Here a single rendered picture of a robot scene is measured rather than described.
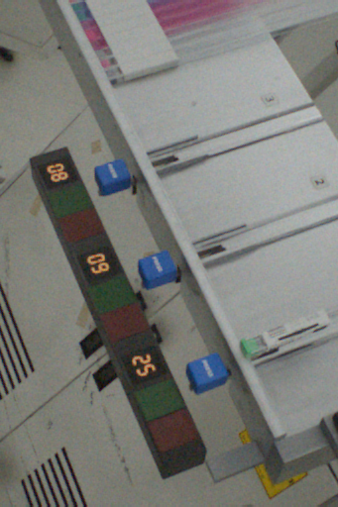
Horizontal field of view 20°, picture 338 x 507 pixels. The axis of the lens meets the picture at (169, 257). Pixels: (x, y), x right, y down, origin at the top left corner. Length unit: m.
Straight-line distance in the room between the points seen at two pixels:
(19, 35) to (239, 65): 1.46
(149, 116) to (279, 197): 0.16
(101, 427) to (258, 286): 0.53
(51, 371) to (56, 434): 0.09
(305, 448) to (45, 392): 0.69
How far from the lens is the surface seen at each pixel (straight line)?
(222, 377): 0.83
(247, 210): 0.93
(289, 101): 1.01
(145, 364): 0.85
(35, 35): 2.47
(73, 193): 0.94
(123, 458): 1.34
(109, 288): 0.89
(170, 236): 0.89
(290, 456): 0.81
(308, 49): 3.28
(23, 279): 1.49
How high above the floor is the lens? 1.11
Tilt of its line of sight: 27 degrees down
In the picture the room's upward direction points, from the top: 49 degrees clockwise
